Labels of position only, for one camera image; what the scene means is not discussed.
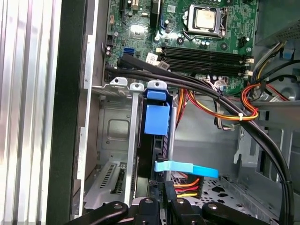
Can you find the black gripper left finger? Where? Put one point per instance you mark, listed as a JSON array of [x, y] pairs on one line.
[[145, 211]]

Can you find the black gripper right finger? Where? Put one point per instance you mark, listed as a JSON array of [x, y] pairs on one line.
[[182, 211]]

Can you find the hard disk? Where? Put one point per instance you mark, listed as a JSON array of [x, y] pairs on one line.
[[156, 119]]

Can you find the metal disk bay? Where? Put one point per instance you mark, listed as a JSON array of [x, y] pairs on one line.
[[131, 140]]

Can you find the grey metal drive cage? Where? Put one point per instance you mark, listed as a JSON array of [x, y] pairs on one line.
[[276, 112]]

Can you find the black open PC case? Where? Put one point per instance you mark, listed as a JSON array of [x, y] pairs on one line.
[[68, 93]]

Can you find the black RAM slot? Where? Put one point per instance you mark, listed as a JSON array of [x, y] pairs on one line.
[[206, 66], [204, 54]]

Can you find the blue SATA port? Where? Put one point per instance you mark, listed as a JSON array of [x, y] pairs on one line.
[[128, 52]]

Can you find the CPU socket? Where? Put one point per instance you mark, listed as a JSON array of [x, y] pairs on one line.
[[190, 23]]

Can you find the green motherboard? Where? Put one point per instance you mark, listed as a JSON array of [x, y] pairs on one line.
[[234, 30]]

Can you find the silver CPU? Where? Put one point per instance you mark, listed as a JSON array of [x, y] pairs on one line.
[[205, 18]]

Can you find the black expansion slot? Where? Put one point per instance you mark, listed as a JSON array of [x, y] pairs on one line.
[[122, 11]]

